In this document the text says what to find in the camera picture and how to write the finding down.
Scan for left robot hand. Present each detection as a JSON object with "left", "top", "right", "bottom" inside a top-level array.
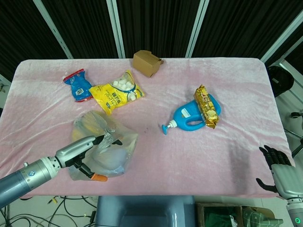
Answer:
[{"left": 54, "top": 133, "right": 123, "bottom": 183}]

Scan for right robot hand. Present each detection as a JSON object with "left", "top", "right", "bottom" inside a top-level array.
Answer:
[{"left": 256, "top": 145, "right": 303, "bottom": 201}]

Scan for clear plastic bag with goods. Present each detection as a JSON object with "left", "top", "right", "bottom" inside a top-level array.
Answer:
[{"left": 68, "top": 110, "right": 139, "bottom": 181}]

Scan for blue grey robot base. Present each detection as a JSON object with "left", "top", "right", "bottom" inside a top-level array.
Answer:
[{"left": 95, "top": 195, "right": 196, "bottom": 227}]

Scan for yellow marshmallow snack bag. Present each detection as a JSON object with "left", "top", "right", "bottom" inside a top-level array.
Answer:
[{"left": 89, "top": 69, "right": 145, "bottom": 116}]

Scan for black tripod stand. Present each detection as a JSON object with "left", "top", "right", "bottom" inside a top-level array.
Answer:
[{"left": 283, "top": 111, "right": 303, "bottom": 158}]

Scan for wooden crate with green cloth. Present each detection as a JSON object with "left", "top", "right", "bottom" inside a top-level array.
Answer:
[{"left": 196, "top": 202, "right": 284, "bottom": 227}]

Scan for blue red snack packet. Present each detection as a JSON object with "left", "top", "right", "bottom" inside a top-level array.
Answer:
[{"left": 63, "top": 69, "right": 94, "bottom": 103}]

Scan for pink velvet tablecloth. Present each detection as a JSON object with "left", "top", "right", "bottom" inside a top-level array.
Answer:
[{"left": 0, "top": 57, "right": 296, "bottom": 199}]

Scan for black round stool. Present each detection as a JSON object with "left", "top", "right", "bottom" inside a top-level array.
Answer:
[{"left": 267, "top": 65, "right": 295, "bottom": 97}]

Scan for gold biscuit packet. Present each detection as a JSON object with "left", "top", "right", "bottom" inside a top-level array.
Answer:
[{"left": 194, "top": 84, "right": 220, "bottom": 130}]

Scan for brown cardboard box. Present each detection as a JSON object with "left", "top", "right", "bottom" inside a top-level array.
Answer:
[{"left": 132, "top": 50, "right": 164, "bottom": 79}]

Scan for blue pump detergent bottle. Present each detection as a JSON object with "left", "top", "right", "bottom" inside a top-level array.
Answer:
[{"left": 161, "top": 94, "right": 223, "bottom": 135}]

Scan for black floor cables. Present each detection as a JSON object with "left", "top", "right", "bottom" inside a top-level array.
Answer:
[{"left": 0, "top": 195, "right": 98, "bottom": 227}]

